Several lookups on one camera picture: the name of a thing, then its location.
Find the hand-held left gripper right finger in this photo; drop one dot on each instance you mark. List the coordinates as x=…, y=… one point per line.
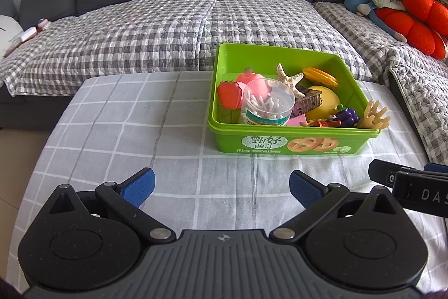
x=304, y=187

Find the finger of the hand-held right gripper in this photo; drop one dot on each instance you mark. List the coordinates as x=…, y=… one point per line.
x=383, y=171
x=437, y=168

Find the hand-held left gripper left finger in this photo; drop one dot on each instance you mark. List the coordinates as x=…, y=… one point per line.
x=140, y=185

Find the amber rubber hand toy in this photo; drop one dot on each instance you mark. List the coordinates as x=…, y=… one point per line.
x=374, y=115

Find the small brown orange figurine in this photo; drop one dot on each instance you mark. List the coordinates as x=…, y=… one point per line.
x=322, y=124

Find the purple toy grapes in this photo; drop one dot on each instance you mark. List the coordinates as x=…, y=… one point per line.
x=346, y=115

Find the pink toy shopping bag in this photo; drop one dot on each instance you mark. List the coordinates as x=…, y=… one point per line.
x=298, y=113

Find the green plastic box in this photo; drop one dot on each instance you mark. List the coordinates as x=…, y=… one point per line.
x=231, y=141

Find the clear cotton swab jar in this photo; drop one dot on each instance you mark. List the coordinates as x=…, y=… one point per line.
x=267, y=106

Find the yellow toy fruit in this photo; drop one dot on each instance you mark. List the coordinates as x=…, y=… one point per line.
x=325, y=99

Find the beige starfish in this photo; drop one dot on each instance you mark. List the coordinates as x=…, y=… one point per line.
x=288, y=80

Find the orange toy pumpkin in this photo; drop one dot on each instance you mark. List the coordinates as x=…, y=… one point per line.
x=320, y=76

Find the pink pig toy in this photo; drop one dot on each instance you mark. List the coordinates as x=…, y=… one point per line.
x=229, y=96

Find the grey grid cloth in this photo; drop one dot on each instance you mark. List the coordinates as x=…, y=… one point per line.
x=122, y=131

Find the red pumpkin cushion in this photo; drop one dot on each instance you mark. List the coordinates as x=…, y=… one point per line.
x=420, y=22

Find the pink round object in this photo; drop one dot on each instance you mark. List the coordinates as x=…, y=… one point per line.
x=42, y=23

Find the white cushion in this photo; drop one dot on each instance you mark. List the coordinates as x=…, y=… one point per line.
x=7, y=31

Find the dark grey cushion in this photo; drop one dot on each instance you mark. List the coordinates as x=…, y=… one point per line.
x=5, y=3

